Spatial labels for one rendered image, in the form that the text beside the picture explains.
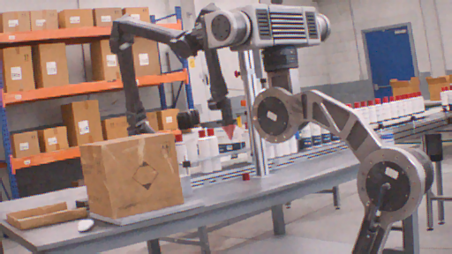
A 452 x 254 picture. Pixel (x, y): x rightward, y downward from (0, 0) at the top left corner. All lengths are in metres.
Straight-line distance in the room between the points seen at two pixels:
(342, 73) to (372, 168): 9.52
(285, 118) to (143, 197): 0.58
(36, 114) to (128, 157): 5.05
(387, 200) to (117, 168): 0.93
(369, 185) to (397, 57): 8.83
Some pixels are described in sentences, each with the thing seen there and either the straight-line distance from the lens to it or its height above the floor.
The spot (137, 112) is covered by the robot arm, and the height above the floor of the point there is 1.21.
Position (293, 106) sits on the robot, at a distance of 1.96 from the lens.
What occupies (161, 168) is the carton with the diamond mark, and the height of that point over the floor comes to 1.00.
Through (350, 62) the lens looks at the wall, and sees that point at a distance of 11.14.
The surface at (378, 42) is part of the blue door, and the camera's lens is 10.76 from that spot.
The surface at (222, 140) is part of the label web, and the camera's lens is 3.03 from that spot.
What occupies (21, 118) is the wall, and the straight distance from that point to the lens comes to 6.93.
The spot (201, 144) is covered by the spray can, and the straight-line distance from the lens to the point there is 2.65.
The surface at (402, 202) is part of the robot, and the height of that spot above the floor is 0.83.
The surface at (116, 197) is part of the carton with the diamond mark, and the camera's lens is 2.02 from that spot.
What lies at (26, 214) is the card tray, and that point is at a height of 0.85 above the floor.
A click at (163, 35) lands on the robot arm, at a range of 2.10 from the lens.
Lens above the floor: 1.22
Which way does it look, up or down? 3 degrees down
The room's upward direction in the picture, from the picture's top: 8 degrees counter-clockwise
